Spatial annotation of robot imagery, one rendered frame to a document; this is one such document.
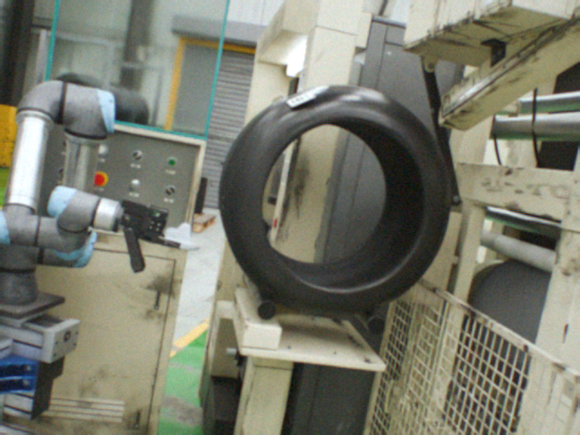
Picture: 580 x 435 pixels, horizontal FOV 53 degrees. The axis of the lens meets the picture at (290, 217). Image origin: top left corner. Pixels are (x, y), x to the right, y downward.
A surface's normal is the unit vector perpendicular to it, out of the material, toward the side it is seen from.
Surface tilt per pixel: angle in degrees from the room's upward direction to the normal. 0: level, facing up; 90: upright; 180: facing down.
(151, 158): 90
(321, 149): 90
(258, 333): 90
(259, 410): 90
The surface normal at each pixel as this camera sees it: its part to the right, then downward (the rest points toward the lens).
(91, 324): 0.17, 0.14
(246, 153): -0.53, -0.24
